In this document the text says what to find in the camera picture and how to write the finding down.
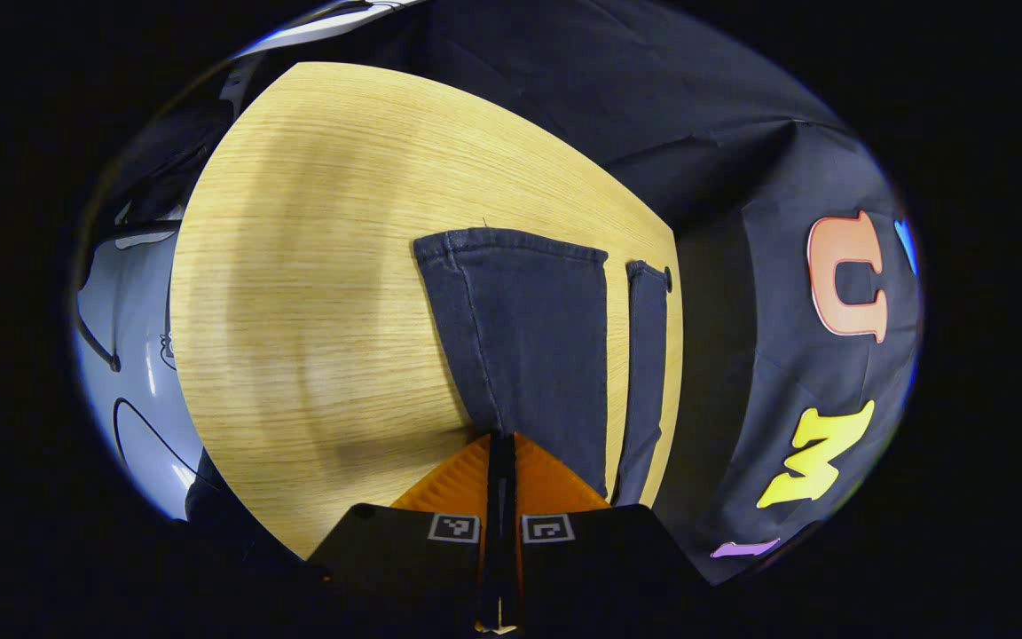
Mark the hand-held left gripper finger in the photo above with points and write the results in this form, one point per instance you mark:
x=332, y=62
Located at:
x=509, y=488
x=494, y=488

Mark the dark jeans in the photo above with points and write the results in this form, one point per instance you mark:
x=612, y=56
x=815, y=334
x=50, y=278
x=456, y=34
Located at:
x=529, y=337

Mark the black backdrop cloth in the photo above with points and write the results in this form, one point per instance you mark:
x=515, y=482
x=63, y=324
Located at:
x=742, y=133

